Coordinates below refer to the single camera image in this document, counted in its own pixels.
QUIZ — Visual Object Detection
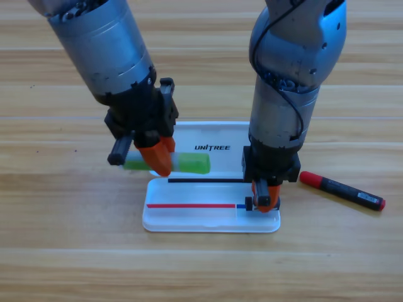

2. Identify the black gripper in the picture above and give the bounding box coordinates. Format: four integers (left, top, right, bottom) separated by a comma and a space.
241, 137, 302, 215
103, 76, 180, 177

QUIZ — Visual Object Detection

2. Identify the green and white glue stick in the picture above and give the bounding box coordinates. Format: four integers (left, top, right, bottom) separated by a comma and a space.
120, 151, 211, 176

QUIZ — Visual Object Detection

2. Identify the white Unitree pencil case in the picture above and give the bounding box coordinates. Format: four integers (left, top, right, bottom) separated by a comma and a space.
142, 121, 281, 234

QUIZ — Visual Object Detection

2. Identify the red and black marker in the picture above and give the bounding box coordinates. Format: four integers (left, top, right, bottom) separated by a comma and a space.
298, 171, 387, 212

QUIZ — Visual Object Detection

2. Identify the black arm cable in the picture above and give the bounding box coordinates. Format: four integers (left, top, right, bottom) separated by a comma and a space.
249, 0, 309, 140

